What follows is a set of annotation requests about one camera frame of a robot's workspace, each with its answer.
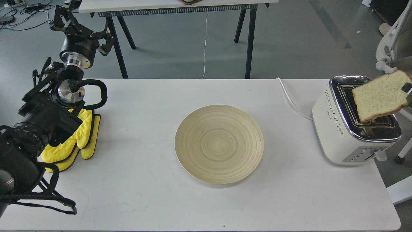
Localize round wooden plate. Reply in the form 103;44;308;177
175;105;264;185

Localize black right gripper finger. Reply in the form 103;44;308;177
401;82;412;107

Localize yellow oven mitt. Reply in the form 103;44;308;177
40;109;95;163

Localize yellow pot holder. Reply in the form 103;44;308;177
40;113;101;172

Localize white toaster power cable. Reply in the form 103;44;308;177
276;77;314;121

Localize slice of toast bread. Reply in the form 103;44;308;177
352;70;411;123

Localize white hanging cable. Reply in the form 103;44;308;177
202;12;208;79

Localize cream and chrome toaster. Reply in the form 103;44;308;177
312;75;402;166

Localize white background table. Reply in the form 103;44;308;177
79;0;272;79

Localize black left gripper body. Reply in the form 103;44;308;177
60;34;99;69

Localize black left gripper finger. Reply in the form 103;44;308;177
50;5;87;35
92;30;115;56

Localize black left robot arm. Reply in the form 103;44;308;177
0;0;115;215

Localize black cables on floor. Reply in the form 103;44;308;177
0;0;65;32

